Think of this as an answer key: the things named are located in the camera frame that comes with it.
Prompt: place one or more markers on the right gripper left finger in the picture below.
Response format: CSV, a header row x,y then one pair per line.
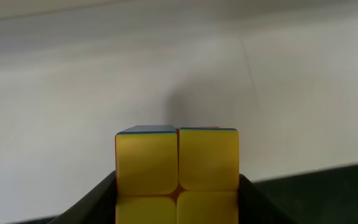
x,y
96,205

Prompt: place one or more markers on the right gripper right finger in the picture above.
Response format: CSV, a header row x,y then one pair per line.
x,y
255,205

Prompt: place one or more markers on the many-coloured puzzle cube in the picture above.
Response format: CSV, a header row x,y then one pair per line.
x,y
179,174

